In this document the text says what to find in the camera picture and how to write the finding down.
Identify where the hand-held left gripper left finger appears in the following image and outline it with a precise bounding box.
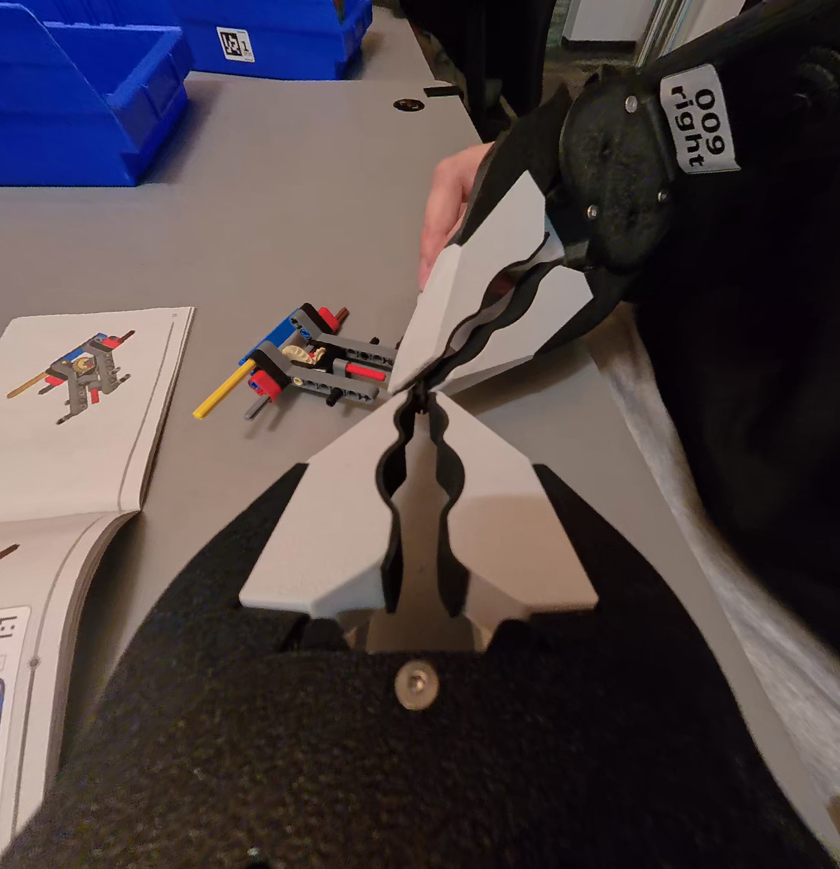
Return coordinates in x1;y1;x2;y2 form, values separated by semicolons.
239;394;417;651

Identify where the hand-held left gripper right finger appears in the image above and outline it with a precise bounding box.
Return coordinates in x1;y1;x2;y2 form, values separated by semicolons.
427;394;599;651

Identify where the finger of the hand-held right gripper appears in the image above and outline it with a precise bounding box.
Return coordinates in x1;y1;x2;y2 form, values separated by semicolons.
387;170;565;395
432;261;595;395

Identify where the grey lego chassis assembly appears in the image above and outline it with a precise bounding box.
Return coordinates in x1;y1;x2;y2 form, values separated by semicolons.
192;303;402;422

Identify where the person's right hand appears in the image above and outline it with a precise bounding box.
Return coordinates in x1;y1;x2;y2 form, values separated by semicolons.
417;143;497;291

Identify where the person's dark clothing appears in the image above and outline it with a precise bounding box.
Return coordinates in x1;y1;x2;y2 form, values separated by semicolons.
630;122;840;669

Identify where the open instruction booklet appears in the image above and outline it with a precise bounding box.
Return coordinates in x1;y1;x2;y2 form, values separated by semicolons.
0;307;196;846

